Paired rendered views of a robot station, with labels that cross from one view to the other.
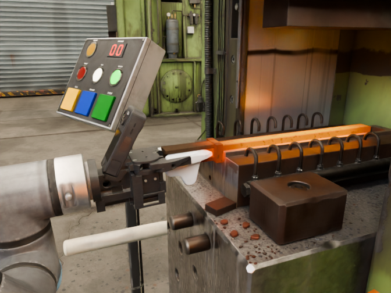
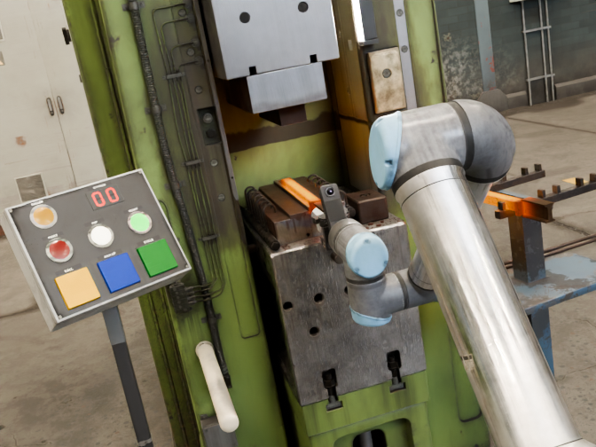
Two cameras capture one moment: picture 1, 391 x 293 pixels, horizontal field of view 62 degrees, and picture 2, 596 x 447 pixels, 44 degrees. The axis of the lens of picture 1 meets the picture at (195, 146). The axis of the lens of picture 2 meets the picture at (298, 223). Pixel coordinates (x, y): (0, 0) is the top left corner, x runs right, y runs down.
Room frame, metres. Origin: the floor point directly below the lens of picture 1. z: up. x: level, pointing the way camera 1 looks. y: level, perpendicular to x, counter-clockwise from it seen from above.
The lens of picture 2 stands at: (0.32, 1.83, 1.49)
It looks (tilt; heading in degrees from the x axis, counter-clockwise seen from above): 16 degrees down; 279
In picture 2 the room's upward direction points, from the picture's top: 10 degrees counter-clockwise
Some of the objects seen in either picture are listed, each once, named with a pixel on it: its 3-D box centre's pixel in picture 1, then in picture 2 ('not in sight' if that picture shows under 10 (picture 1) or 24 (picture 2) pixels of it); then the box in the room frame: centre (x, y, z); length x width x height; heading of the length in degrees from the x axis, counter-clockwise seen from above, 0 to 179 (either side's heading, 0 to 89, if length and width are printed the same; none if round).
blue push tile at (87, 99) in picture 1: (86, 103); (118, 272); (0.99, 0.33, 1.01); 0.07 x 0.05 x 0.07; 46
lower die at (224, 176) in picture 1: (301, 152); (292, 206); (0.67, -0.23, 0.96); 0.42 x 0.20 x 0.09; 111
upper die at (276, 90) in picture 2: not in sight; (270, 83); (0.67, -0.23, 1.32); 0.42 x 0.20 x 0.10; 111
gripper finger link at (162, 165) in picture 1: (164, 163); not in sight; (0.50, 0.05, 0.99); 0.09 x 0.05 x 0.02; 108
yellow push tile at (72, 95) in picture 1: (71, 99); (77, 288); (1.06, 0.41, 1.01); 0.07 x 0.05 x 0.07; 46
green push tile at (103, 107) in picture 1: (104, 107); (156, 258); (0.92, 0.26, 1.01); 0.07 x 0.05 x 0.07; 46
